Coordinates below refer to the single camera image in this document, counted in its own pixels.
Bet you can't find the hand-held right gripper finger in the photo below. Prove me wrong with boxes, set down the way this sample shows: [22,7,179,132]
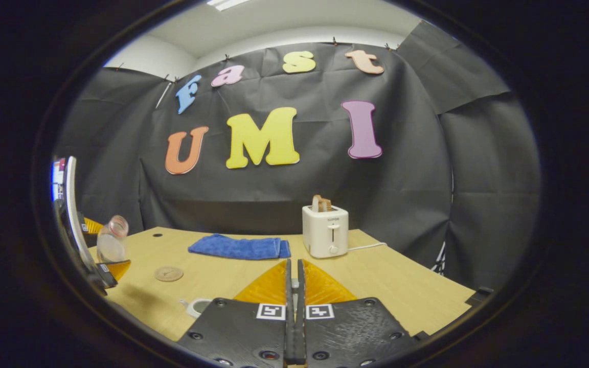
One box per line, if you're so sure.
[177,259,295,368]
[297,259,420,367]

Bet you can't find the clear plastic water bottle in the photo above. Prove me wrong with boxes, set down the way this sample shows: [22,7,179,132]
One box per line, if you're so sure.
[96,215,129,264]

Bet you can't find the round wooden coaster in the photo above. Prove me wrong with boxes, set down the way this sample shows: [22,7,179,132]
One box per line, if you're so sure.
[153,266,184,282]

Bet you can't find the white teacup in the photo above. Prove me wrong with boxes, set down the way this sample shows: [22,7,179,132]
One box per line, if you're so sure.
[180,298,213,318]

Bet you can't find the computer monitor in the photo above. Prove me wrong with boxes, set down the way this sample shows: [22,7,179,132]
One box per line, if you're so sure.
[52,157,66,201]

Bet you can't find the blue towel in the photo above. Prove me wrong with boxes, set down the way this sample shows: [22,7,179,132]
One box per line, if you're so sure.
[188,234,291,260]

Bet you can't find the white toaster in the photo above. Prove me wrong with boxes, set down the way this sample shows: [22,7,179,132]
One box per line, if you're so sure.
[302,205,349,259]

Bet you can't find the black backdrop cloth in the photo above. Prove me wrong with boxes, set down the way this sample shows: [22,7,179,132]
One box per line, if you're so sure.
[54,20,541,294]

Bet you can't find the ceiling light panel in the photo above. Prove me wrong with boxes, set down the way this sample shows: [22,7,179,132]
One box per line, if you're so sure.
[207,0,252,11]

